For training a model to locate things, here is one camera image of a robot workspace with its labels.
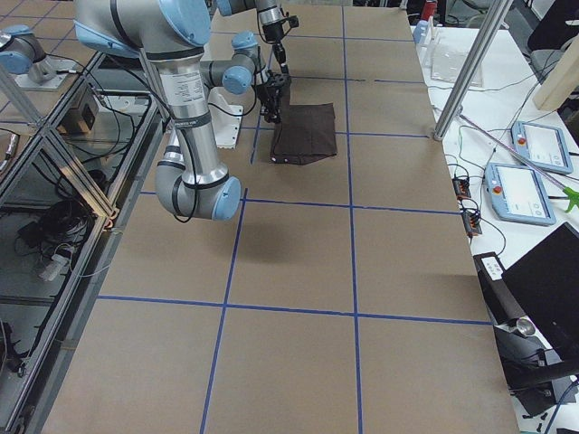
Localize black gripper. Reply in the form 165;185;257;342
260;71;290;124
262;15;299;75

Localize dark brown t-shirt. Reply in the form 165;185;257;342
270;103;337;165

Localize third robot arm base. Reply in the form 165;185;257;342
1;24;78;90

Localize clear plastic bag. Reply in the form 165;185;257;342
431;44;469;83

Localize orange black power strip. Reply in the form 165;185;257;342
451;175;482;240

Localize near blue teach pendant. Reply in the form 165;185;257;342
484;163;556;226

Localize blue teach pendant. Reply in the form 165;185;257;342
484;163;556;226
511;121;574;175

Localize far blue teach pendant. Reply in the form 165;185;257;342
511;121;574;175

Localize wooden beam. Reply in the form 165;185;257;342
533;36;579;111

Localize reacher grabber stick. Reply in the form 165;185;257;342
459;112;579;207

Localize black box with steel cup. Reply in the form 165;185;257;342
473;252;578;416

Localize white camera mast pedestal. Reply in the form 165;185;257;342
208;88;243;149

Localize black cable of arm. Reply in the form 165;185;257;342
174;80;263;223

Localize aluminium frame post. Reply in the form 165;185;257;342
432;0;513;141

